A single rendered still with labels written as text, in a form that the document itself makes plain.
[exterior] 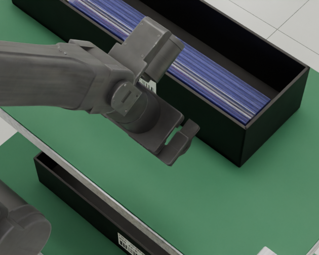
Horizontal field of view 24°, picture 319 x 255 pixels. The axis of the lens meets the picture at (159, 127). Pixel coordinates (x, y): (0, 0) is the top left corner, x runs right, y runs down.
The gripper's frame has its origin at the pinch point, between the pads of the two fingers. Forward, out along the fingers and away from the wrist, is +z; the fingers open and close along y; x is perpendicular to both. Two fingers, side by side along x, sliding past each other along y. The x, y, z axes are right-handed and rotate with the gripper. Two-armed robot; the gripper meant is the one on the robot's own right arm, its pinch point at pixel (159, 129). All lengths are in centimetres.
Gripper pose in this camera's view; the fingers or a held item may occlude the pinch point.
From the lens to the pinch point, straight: 107.2
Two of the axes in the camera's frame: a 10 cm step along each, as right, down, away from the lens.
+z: 2.9, 2.4, 9.2
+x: -6.0, 8.0, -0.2
